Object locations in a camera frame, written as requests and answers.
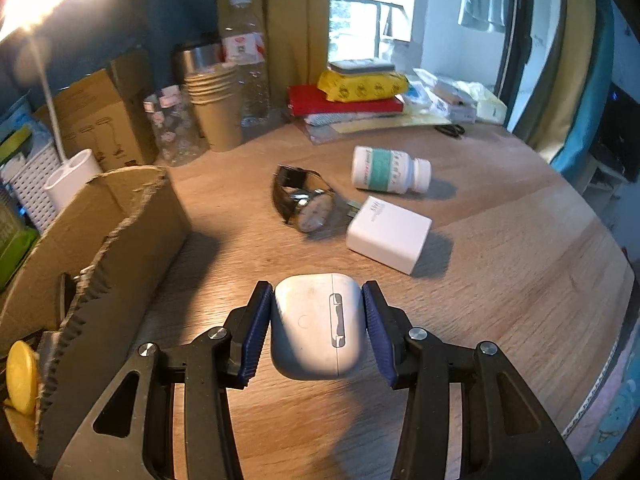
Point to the blue printed blanket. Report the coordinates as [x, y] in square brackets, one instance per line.
[610, 410]

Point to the pale yellow plastic bag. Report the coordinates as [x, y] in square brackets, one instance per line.
[487, 105]

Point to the black door frame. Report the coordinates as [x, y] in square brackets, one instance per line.
[520, 35]

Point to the black scissors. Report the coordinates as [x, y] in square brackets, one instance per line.
[452, 131]

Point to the white charger plug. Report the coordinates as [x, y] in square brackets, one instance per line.
[390, 235]

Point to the red flat box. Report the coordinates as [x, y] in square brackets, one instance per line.
[310, 100]

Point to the white plastic basket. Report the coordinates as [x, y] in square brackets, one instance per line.
[30, 185]

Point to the yellow wipes packet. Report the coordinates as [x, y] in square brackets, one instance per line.
[360, 87]

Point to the white desk lamp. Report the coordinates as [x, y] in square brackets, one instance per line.
[75, 175]

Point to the stack of paper cups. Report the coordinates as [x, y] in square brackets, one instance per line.
[217, 120]

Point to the black monitor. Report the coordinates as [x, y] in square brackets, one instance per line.
[622, 135]

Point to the white pill bottle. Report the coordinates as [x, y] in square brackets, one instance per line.
[385, 167]

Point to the blue curtain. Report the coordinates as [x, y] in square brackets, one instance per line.
[595, 125]

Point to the brown cardboard box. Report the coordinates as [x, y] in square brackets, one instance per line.
[125, 240]

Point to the beige paper envelope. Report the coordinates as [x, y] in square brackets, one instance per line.
[370, 122]

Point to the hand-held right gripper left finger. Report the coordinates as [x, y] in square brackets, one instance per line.
[255, 335]

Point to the window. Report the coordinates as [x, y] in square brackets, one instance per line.
[350, 25]

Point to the white earbuds case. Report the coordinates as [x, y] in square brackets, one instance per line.
[310, 325]

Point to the clear water bottle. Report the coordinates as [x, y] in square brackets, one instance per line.
[245, 80]

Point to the brown lamp carton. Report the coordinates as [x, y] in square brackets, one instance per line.
[100, 120]

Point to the green yellow sponge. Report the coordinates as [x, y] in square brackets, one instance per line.
[15, 142]

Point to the white computer desk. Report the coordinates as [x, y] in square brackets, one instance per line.
[605, 177]

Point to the steel tumbler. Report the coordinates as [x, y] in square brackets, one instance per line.
[200, 57]

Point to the white power bank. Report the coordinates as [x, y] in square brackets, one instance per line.
[360, 66]

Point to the pink can yellow lid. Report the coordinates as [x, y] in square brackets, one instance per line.
[22, 375]

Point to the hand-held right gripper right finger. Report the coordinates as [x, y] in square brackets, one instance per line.
[377, 335]

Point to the large green packet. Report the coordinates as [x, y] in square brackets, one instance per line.
[15, 255]

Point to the yellow curtain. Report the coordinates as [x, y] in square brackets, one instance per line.
[295, 20]
[575, 60]

